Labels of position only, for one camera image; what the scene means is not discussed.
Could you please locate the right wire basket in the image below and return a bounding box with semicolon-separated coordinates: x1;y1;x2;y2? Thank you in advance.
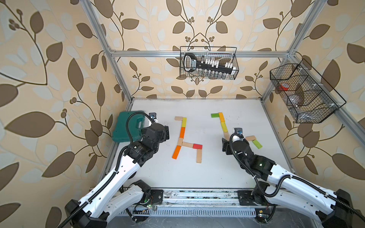
270;59;346;124

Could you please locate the back wire basket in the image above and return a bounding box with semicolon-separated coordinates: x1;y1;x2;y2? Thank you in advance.
180;46;239;80

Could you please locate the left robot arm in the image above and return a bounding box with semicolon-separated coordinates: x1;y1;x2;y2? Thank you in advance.
59;123;169;228

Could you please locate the black socket holder tool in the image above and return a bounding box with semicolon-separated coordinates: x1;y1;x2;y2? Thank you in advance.
180;52;239;76

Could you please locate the wire basket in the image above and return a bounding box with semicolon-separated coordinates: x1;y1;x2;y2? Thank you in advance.
270;59;346;124
180;46;239;80

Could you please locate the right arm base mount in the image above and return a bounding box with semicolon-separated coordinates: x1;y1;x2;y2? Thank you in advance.
237;190;273;207

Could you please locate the orange-yellow block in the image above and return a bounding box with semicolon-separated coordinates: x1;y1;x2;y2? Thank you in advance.
219;112;225;123

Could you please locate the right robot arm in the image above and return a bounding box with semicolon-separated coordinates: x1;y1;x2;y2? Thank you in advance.
222;129;365;228

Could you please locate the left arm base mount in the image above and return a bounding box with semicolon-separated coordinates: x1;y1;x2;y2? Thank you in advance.
134;189;164;206

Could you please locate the yellow block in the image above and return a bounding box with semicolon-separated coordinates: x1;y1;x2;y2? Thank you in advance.
182;117;187;128
221;122;228;133

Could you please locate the green plastic tool case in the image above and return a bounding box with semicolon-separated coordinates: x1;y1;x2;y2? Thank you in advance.
112;111;146;143

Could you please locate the light green block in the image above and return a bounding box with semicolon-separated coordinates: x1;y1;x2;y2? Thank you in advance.
252;140;263;149

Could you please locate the red tape roll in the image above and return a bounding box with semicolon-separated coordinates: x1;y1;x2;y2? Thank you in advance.
279;83;290;91

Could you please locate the orange block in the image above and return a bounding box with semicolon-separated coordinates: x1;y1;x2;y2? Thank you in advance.
172;145;181;160
179;127;185;139

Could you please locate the red block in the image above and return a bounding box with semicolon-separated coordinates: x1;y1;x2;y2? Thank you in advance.
193;143;202;150

